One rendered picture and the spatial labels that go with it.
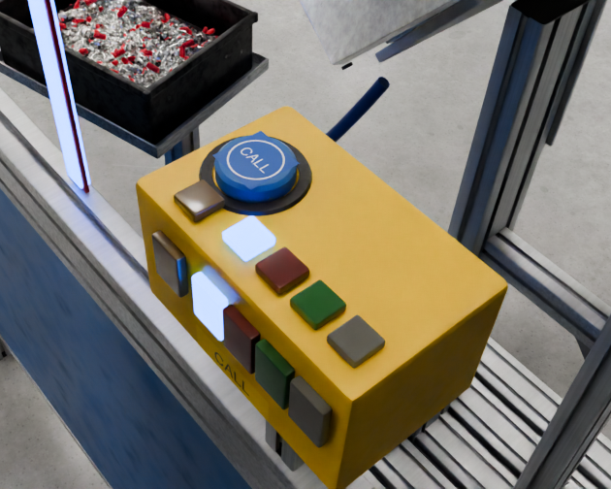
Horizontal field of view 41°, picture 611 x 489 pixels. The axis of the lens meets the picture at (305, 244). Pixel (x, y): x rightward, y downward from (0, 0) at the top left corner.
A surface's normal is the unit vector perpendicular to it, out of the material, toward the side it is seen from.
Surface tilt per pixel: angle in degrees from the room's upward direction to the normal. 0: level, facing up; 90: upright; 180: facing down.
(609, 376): 90
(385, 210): 0
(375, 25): 55
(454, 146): 0
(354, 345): 0
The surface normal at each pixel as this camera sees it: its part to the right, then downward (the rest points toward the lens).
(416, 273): 0.05, -0.65
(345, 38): -0.17, 0.22
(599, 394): -0.76, 0.47
